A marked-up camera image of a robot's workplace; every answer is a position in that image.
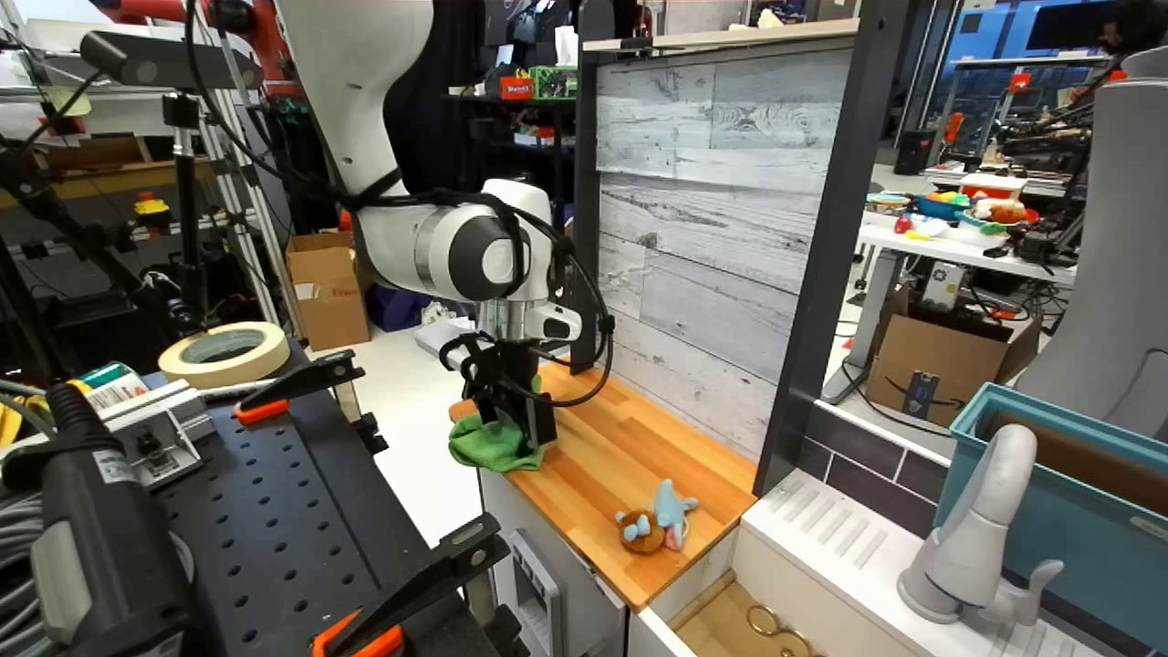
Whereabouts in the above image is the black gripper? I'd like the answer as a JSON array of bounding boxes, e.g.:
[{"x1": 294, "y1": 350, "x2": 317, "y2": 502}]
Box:
[{"x1": 466, "y1": 342, "x2": 553, "y2": 457}]

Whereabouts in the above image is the green cloth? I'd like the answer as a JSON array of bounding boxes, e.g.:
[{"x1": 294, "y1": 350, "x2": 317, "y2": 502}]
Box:
[{"x1": 450, "y1": 417, "x2": 545, "y2": 475}]

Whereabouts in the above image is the small blue brown toy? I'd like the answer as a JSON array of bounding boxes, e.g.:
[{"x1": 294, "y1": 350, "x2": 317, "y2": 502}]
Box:
[{"x1": 614, "y1": 480, "x2": 702, "y2": 554}]

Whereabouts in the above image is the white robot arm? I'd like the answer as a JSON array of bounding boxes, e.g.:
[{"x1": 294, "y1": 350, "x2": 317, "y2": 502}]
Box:
[{"x1": 277, "y1": 0, "x2": 579, "y2": 457}]

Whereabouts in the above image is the wooden toy kitchen counter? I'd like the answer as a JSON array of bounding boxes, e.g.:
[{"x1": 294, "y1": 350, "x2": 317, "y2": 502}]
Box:
[{"x1": 500, "y1": 381, "x2": 754, "y2": 609}]

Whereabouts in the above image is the white toy sink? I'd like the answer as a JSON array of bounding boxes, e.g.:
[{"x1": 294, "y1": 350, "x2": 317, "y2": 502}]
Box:
[{"x1": 628, "y1": 469, "x2": 1106, "y2": 657}]

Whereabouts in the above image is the grey toy faucet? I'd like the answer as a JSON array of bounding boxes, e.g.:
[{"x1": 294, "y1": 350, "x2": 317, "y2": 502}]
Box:
[{"x1": 896, "y1": 424, "x2": 1066, "y2": 632}]

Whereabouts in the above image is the teal toy shelf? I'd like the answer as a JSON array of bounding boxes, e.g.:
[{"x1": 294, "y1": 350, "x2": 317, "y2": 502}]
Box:
[{"x1": 934, "y1": 383, "x2": 1168, "y2": 655}]

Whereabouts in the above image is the black orange clamp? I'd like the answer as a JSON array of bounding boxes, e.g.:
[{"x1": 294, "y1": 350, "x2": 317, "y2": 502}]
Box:
[
  {"x1": 235, "y1": 350, "x2": 366, "y2": 429},
  {"x1": 309, "y1": 516, "x2": 506, "y2": 657}
]

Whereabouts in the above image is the black perforated workbench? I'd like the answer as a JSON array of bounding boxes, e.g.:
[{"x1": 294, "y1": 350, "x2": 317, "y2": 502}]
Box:
[{"x1": 157, "y1": 387, "x2": 513, "y2": 657}]

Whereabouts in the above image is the black orange clamp front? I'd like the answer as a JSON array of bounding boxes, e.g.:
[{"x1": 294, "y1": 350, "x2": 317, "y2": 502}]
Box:
[{"x1": 309, "y1": 516, "x2": 506, "y2": 657}]

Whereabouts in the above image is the masking tape roll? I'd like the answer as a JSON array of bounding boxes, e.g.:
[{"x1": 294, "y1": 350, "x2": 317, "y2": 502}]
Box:
[{"x1": 157, "y1": 320, "x2": 288, "y2": 387}]

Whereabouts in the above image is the whitewashed wood back panel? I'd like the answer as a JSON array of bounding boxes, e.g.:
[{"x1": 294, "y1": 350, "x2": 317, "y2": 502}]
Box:
[{"x1": 595, "y1": 42, "x2": 850, "y2": 457}]

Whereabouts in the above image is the cardboard box under table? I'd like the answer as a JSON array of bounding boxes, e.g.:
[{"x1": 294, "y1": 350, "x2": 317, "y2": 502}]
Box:
[{"x1": 864, "y1": 316, "x2": 1040, "y2": 429}]

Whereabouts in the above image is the black camera on tripod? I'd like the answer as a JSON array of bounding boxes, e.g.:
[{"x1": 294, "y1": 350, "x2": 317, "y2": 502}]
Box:
[{"x1": 81, "y1": 31, "x2": 261, "y2": 91}]

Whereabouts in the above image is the black vertical post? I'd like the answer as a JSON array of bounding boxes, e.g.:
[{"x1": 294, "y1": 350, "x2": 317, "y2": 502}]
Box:
[{"x1": 750, "y1": 0, "x2": 914, "y2": 498}]

